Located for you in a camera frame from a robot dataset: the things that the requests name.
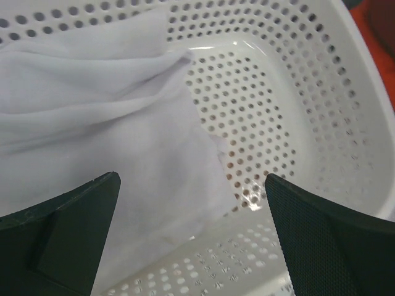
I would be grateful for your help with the white perforated plastic basket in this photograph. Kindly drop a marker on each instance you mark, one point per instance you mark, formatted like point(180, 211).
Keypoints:
point(292, 88)

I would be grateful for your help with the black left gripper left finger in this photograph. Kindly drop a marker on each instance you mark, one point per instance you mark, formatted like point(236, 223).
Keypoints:
point(55, 247)

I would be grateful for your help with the orange folded t shirt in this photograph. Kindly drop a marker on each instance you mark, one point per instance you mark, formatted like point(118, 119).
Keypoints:
point(375, 21)

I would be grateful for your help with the white t shirt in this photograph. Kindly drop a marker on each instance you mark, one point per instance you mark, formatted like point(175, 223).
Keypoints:
point(81, 103)

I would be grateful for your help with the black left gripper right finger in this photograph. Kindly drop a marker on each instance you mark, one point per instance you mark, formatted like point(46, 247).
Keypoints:
point(330, 249)

